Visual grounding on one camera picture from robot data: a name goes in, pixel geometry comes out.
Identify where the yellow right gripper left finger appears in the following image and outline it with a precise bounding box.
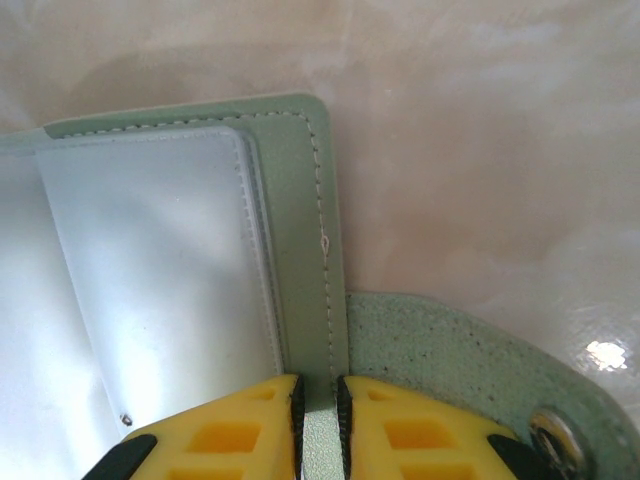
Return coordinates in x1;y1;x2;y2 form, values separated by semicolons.
89;374;306;480

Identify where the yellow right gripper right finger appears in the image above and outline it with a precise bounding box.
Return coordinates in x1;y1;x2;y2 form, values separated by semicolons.
335;374;556;480

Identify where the green card holder with sleeves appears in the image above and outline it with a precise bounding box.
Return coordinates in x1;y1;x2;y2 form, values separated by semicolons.
0;92;634;480

